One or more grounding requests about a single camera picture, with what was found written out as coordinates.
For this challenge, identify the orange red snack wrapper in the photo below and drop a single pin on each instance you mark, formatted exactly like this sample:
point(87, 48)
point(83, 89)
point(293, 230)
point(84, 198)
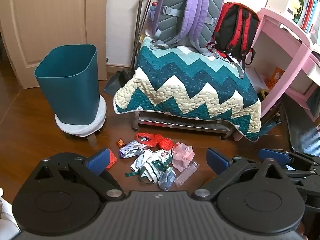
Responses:
point(121, 143)

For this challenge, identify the pink desk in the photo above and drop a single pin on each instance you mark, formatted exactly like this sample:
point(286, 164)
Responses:
point(300, 52)

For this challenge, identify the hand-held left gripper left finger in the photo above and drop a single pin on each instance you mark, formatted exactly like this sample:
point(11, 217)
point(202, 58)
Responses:
point(100, 161)

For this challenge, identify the dark grey dustpan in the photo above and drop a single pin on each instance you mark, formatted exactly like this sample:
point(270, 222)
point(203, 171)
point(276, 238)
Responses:
point(116, 82)

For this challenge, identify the silver foil wrapper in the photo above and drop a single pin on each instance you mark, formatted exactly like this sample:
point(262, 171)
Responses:
point(131, 150)

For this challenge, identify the beige wooden door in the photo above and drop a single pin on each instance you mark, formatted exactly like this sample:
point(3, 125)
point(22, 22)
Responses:
point(50, 17)

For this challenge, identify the white cloth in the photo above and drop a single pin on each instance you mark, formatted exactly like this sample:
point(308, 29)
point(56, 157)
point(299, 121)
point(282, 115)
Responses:
point(7, 215)

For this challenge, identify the metal bench frame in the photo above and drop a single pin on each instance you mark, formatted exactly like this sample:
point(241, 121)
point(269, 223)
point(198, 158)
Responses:
point(180, 125)

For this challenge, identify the pale blue plastic bag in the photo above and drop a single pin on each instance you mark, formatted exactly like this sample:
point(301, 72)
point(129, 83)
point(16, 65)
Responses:
point(167, 180)

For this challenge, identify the teal zigzag quilt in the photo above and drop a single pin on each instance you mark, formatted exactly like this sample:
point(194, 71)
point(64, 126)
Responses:
point(187, 85)

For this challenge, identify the red plastic bag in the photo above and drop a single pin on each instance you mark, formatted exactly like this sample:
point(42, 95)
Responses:
point(147, 138)

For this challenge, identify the red mesh ball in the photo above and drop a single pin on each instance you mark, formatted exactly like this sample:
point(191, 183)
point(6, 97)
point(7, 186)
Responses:
point(165, 143)

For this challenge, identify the black walking cane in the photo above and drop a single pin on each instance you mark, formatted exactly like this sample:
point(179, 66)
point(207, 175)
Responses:
point(140, 12)

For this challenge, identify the round stool with white cover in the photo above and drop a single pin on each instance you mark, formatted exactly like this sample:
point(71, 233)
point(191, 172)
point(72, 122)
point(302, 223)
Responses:
point(98, 120)

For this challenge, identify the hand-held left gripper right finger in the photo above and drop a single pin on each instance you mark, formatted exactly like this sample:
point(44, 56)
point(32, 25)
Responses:
point(216, 160)

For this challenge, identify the purple and grey backpack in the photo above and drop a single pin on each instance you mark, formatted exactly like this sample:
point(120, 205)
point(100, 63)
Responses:
point(180, 12)

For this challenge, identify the row of books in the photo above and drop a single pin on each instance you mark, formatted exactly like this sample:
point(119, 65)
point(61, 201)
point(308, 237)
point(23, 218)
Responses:
point(306, 10)

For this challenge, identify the white and green wrapper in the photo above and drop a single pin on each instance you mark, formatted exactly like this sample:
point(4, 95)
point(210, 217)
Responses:
point(157, 163)

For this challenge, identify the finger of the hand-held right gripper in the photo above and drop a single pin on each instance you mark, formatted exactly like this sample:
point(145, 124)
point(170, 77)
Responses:
point(272, 154)
point(305, 175)

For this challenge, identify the orange box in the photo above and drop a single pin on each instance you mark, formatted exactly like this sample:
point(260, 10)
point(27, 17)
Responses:
point(275, 77)

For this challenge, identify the pink plastic bag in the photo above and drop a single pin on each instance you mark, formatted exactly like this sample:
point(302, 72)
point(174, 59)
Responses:
point(183, 156)

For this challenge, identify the red and black backpack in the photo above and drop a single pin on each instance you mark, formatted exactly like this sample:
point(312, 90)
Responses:
point(235, 27)

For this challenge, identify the red foam fruit net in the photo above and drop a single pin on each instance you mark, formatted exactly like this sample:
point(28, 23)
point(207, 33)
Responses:
point(112, 160)

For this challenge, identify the teal plastic bin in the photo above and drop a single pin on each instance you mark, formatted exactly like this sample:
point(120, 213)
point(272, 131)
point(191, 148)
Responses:
point(67, 90)

